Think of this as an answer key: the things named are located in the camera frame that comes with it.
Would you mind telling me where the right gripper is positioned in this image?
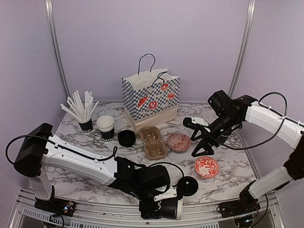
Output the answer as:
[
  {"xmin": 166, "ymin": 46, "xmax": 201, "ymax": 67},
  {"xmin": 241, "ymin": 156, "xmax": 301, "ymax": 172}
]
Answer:
[{"xmin": 191, "ymin": 112, "xmax": 240, "ymax": 157}]

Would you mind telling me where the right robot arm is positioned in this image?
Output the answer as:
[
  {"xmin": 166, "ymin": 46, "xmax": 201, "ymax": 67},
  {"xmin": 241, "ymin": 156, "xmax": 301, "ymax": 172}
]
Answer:
[{"xmin": 183, "ymin": 90, "xmax": 304, "ymax": 213}]

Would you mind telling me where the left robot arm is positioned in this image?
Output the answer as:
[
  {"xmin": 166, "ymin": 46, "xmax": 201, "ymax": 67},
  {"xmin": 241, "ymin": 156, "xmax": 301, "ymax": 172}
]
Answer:
[{"xmin": 12, "ymin": 123, "xmax": 177, "ymax": 218}]

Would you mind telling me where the checkered paper takeout bag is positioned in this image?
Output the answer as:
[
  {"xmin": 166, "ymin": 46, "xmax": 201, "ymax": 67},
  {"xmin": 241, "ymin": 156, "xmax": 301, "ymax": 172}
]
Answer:
[{"xmin": 122, "ymin": 53, "xmax": 181, "ymax": 133}]

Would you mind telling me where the red patterned bowl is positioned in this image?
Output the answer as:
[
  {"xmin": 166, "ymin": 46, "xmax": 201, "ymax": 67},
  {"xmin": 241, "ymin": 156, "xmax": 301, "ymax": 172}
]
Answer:
[{"xmin": 167, "ymin": 133, "xmax": 191, "ymax": 153}]

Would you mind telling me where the red floral bowl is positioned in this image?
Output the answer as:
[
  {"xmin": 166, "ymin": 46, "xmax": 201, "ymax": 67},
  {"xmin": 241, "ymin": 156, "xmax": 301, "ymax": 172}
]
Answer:
[{"xmin": 194, "ymin": 156, "xmax": 219, "ymax": 179}]

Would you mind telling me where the cardboard cup carrier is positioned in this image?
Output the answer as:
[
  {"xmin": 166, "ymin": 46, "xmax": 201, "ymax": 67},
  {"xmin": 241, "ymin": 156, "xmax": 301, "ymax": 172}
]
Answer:
[{"xmin": 139, "ymin": 126, "xmax": 168, "ymax": 160}]

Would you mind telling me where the stack of black lids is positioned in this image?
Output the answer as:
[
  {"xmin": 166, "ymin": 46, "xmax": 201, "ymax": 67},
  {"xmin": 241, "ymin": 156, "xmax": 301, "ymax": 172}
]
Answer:
[{"xmin": 117, "ymin": 130, "xmax": 136, "ymax": 147}]

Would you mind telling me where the stack of paper cups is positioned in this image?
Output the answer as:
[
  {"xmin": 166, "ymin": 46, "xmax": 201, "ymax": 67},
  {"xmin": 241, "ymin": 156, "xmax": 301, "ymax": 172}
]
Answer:
[{"xmin": 96, "ymin": 115, "xmax": 114, "ymax": 142}]

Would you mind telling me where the black cup holding straws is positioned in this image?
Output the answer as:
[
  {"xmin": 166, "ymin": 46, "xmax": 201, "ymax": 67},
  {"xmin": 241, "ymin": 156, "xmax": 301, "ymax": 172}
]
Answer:
[{"xmin": 78, "ymin": 117, "xmax": 93, "ymax": 133}]

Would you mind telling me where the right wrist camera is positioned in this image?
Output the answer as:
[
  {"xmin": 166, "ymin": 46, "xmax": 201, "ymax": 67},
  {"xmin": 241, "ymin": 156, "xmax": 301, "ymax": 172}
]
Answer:
[{"xmin": 183, "ymin": 116, "xmax": 209, "ymax": 130}]

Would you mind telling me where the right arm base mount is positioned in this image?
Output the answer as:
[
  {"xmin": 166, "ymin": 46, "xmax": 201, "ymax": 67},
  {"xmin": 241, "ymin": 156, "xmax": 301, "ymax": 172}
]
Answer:
[{"xmin": 216, "ymin": 199, "xmax": 260, "ymax": 218}]

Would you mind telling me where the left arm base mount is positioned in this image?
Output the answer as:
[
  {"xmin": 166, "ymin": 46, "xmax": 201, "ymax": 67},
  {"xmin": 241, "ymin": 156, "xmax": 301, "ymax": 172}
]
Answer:
[{"xmin": 34, "ymin": 186, "xmax": 76, "ymax": 217}]

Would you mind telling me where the aluminium front rail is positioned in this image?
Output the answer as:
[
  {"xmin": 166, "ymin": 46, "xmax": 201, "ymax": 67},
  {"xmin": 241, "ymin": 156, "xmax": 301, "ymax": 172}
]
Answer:
[{"xmin": 8, "ymin": 189, "xmax": 285, "ymax": 228}]

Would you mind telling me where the right aluminium frame post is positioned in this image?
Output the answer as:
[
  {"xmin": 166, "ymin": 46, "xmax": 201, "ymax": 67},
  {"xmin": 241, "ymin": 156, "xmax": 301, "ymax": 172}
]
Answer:
[{"xmin": 228, "ymin": 0, "xmax": 256, "ymax": 97}]

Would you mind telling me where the aluminium frame post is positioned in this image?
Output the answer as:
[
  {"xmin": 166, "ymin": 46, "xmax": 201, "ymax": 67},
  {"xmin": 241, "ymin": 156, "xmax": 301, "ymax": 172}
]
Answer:
[
  {"xmin": 45, "ymin": 0, "xmax": 70, "ymax": 97},
  {"xmin": 228, "ymin": 0, "xmax": 256, "ymax": 97}
]

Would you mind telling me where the left aluminium frame post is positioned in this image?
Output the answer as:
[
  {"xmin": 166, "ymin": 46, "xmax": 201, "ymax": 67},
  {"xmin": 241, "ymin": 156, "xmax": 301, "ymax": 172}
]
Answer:
[{"xmin": 45, "ymin": 0, "xmax": 70, "ymax": 97}]

